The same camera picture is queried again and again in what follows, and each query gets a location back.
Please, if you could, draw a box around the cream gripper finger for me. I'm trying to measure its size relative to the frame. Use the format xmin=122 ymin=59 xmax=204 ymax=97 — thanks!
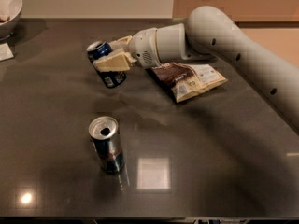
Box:
xmin=93 ymin=51 xmax=136 ymax=72
xmin=109 ymin=35 xmax=133 ymax=51

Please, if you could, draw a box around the white bowl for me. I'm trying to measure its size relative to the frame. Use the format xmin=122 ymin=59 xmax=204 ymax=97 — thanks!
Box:
xmin=0 ymin=0 xmax=23 ymax=40

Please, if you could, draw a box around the slim red bull can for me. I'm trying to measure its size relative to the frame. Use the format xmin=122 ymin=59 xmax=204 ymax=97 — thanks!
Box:
xmin=89 ymin=116 xmax=124 ymax=174

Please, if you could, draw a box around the white paper napkin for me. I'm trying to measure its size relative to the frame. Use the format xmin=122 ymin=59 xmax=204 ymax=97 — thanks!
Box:
xmin=0 ymin=43 xmax=14 ymax=61

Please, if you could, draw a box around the brown white chip bag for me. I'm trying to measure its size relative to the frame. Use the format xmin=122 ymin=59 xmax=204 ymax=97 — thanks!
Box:
xmin=150 ymin=62 xmax=228 ymax=103

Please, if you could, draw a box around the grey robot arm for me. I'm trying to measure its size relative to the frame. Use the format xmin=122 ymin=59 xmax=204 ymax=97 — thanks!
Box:
xmin=93 ymin=6 xmax=299 ymax=131

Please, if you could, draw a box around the blue pepsi can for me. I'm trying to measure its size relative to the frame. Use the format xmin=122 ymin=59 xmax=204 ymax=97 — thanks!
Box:
xmin=86 ymin=40 xmax=126 ymax=89

